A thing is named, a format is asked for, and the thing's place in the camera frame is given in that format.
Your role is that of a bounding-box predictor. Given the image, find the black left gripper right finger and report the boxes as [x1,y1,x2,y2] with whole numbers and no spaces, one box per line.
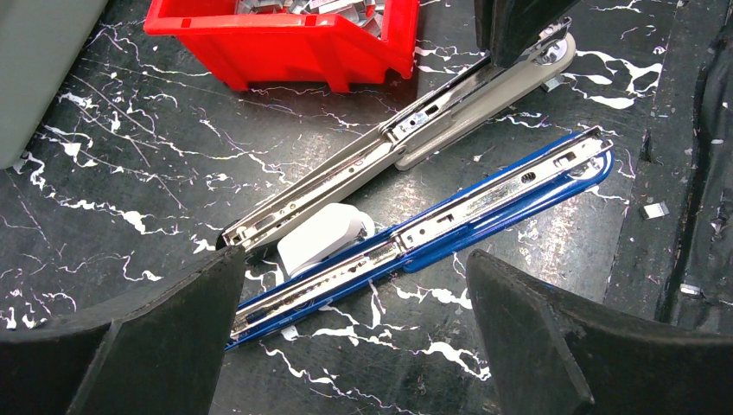
[466,250,732,414]

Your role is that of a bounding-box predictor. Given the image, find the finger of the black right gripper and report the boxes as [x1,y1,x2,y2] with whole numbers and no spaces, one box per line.
[474,0,577,68]

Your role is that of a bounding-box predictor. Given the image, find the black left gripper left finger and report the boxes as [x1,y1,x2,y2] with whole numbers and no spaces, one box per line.
[1,247,245,414]

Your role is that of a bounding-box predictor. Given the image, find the black silver stapler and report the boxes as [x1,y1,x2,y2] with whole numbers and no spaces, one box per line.
[216,16,576,252]

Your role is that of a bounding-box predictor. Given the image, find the blue stapler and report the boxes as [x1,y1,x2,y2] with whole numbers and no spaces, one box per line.
[225,126,613,349]

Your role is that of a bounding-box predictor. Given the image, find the red plastic bin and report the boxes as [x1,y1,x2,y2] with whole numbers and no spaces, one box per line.
[143,1,419,93]

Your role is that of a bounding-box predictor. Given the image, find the pile of staple strips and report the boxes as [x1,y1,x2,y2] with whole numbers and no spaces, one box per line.
[233,0,386,37]

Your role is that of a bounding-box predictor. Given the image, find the loose staple strip on mat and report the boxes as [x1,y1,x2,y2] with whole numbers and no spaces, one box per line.
[640,201,670,220]

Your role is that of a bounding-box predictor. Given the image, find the clear plastic storage box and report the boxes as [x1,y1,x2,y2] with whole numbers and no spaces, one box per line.
[1,0,108,169]

